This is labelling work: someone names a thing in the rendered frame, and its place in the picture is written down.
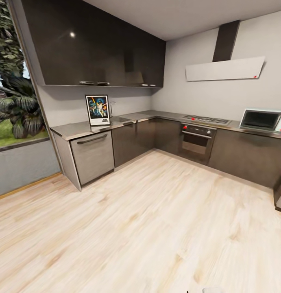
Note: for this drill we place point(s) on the poster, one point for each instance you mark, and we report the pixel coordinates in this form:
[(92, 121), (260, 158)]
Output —
[(98, 109)]

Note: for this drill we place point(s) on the range hood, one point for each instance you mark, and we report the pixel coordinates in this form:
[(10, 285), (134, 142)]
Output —
[(222, 66)]

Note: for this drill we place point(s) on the oven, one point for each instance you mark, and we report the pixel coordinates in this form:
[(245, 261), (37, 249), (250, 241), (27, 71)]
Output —
[(197, 140)]

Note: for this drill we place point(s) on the cabinet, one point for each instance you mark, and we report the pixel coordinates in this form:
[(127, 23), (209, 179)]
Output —
[(72, 43), (144, 56)]

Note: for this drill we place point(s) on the fixed window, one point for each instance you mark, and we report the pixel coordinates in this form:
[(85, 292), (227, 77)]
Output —
[(27, 154)]

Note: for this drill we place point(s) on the microwave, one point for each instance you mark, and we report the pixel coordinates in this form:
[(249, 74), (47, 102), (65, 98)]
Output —
[(262, 118)]

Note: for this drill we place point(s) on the burner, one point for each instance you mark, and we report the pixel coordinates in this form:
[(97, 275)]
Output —
[(217, 121)]

